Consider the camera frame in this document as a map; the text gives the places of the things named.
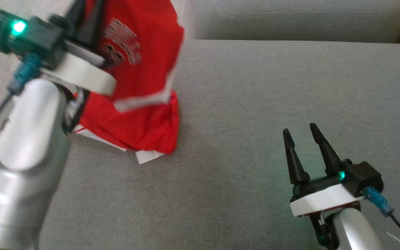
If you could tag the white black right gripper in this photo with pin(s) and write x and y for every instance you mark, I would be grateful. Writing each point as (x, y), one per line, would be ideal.
(321, 199)

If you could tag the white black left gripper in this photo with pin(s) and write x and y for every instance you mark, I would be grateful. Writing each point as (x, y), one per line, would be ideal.
(82, 74)

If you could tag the red and white jersey garment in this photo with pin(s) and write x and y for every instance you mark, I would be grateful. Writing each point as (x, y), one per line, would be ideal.
(144, 62)

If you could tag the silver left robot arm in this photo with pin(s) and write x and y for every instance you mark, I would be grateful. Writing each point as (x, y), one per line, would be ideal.
(23, 156)

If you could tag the large grey sofa seat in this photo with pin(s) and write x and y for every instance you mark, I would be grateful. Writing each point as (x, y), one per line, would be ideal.
(238, 121)

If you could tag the long grey sofa seat cushion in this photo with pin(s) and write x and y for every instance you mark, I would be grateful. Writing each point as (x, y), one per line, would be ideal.
(290, 19)

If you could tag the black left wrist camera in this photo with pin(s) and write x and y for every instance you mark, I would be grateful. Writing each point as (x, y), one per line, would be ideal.
(36, 36)

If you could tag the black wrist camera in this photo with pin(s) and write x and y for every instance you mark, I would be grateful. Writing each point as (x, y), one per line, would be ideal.
(363, 175)
(36, 36)

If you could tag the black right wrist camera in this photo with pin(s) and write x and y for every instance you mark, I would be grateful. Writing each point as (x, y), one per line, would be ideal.
(363, 175)

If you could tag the blue right camera connector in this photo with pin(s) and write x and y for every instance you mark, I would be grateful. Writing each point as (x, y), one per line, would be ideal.
(378, 201)

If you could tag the blue camera connector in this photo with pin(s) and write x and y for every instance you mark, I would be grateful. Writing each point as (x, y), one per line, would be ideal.
(24, 74)
(378, 201)

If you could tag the blue left camera connector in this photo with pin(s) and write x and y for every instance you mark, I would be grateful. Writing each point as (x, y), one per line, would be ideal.
(24, 74)

